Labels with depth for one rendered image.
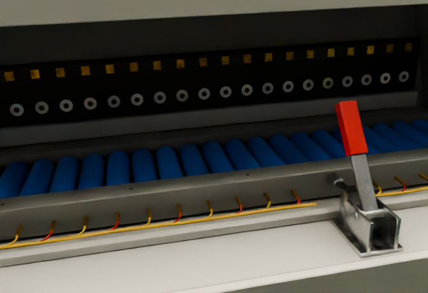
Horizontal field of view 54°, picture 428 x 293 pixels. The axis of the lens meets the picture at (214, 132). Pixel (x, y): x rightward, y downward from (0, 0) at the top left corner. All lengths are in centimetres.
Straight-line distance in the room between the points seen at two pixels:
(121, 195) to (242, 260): 9
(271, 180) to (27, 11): 19
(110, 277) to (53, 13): 15
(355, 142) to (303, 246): 7
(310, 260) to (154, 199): 11
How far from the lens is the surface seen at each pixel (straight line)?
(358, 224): 28
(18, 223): 31
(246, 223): 28
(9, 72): 39
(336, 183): 31
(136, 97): 39
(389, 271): 28
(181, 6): 25
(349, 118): 28
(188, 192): 29
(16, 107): 40
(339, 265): 27
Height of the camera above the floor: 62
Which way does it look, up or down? level
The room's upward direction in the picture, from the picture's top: 6 degrees counter-clockwise
